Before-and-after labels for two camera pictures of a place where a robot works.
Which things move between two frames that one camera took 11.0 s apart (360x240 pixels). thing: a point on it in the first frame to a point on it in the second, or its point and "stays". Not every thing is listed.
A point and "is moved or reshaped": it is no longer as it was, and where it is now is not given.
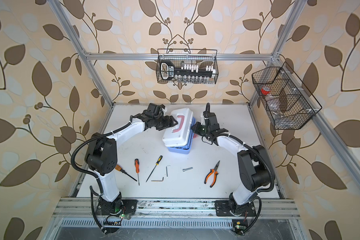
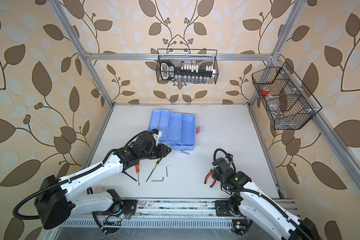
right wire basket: x=284 y=97 stays
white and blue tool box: x=178 y=139 is moved or reshaped
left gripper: x=168 y=123 to x=162 y=151
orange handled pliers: x=211 y=172 stays
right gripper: x=196 y=127 to x=214 y=174
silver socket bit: x=187 y=169 to x=183 y=152
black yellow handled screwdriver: x=157 y=164 stays
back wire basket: x=187 y=66 stays
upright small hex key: x=166 y=169 stays
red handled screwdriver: x=137 y=164 stays
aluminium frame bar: x=178 y=57 stays
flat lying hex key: x=158 y=180 stays
